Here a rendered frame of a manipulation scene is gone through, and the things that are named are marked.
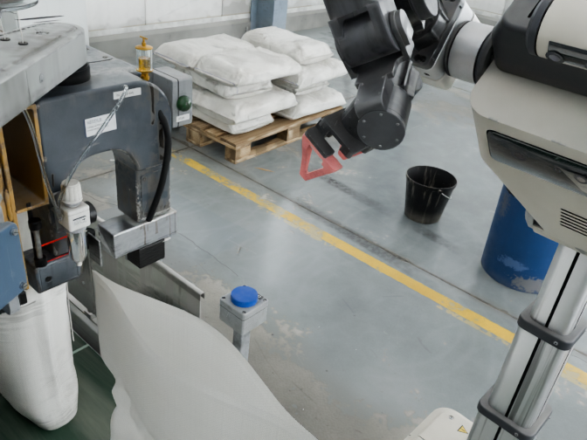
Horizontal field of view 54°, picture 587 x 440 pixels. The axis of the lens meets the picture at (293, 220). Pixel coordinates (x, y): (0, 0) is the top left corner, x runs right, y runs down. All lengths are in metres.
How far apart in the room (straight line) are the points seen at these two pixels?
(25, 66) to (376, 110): 0.44
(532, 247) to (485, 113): 2.08
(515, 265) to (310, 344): 1.14
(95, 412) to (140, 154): 0.86
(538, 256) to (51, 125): 2.44
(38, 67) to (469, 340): 2.19
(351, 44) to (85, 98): 0.44
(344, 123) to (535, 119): 0.27
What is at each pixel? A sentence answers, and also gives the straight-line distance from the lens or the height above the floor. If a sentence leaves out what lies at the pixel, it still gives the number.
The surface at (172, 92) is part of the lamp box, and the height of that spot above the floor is 1.31.
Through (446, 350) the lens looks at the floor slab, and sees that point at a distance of 2.58.
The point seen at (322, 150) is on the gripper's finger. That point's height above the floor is 1.35.
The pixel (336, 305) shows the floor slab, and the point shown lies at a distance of 2.65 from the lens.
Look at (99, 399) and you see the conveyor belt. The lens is 1.72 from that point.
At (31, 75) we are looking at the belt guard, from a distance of 0.82.
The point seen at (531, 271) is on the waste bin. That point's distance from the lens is 3.02.
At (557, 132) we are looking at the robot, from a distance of 0.87.
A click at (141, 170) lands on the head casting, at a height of 1.18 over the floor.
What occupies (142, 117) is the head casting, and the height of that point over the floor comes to 1.28.
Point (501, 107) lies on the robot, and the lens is 0.90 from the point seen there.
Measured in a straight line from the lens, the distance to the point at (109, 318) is 1.04.
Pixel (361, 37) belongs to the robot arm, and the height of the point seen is 1.50.
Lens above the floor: 1.65
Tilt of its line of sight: 31 degrees down
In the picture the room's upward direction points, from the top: 7 degrees clockwise
